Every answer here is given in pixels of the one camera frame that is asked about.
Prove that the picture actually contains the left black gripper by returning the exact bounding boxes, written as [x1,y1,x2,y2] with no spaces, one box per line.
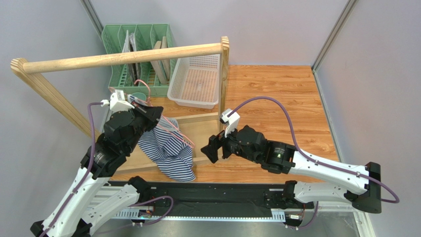
[125,100,164,153]

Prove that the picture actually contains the pink wire hanger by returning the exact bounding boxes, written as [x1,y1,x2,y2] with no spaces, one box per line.
[133,79,195,149]

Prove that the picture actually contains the blue white striped tank top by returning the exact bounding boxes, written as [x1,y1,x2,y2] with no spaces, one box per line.
[137,115,196,182]

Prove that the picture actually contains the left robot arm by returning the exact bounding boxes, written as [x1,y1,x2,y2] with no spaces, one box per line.
[30,102,164,237]

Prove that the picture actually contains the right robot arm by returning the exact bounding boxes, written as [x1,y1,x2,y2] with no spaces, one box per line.
[201,125,381,214]

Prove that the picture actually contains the wooden clothes rack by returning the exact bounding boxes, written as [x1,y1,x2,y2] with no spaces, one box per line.
[10,36,230,165]

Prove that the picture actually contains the small teal bowl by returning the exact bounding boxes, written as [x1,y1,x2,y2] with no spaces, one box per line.
[131,92,147,102]

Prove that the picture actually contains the green plastic file organizer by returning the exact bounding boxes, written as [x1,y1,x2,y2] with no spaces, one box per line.
[102,24,177,97]

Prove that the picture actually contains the wooden boards in organizer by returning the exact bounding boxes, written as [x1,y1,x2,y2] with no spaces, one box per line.
[151,36,171,84]

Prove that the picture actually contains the white perforated plastic basket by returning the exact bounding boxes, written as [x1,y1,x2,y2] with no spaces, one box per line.
[167,54,220,109]

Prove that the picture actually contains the papers in organizer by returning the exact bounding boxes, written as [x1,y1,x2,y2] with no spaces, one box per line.
[122,30,140,87]

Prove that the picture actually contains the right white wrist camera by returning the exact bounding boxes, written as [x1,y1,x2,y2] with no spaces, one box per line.
[219,109,240,138]

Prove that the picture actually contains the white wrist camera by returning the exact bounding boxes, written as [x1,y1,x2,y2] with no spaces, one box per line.
[100,89,134,112]
[219,109,240,138]

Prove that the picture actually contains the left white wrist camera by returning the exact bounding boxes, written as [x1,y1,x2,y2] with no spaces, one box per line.
[100,89,134,112]

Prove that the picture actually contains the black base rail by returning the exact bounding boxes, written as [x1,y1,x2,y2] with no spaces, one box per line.
[88,181,349,228]

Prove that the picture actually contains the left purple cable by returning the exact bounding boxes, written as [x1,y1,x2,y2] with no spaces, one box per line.
[38,102,106,237]

